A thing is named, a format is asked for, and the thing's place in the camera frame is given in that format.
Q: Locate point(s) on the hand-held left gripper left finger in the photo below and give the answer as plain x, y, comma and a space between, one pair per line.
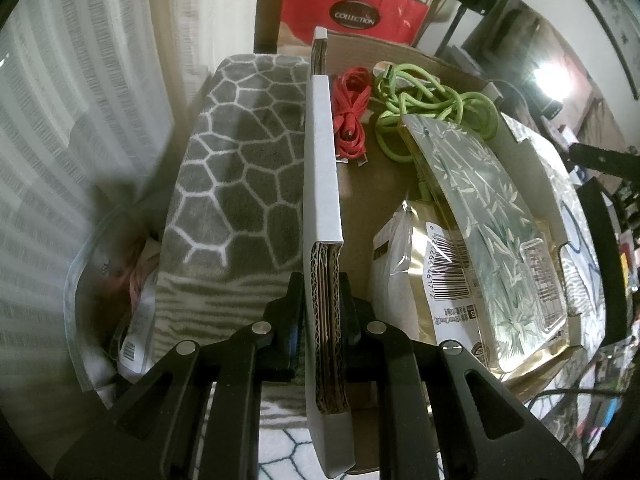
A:
290, 335

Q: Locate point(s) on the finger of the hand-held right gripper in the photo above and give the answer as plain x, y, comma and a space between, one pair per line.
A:
600, 160

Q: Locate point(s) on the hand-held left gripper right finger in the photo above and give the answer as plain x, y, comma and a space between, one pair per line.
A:
352, 335

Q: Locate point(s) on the gold snack packet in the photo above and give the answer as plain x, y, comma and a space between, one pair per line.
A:
415, 250

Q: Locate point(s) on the bamboo print packet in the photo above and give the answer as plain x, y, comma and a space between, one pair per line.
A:
475, 200

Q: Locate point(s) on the brown cardboard box white rim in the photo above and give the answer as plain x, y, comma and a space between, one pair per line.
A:
322, 185

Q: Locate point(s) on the black stand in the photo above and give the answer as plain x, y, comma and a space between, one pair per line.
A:
607, 260

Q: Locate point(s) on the white paper packet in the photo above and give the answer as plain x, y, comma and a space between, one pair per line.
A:
140, 330

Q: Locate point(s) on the grey white patterned blanket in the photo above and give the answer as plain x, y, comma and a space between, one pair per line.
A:
240, 185

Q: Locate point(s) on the clear plastic bag with items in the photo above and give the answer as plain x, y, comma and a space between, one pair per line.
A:
75, 310

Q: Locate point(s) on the red gift bag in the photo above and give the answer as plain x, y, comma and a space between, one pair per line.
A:
310, 5

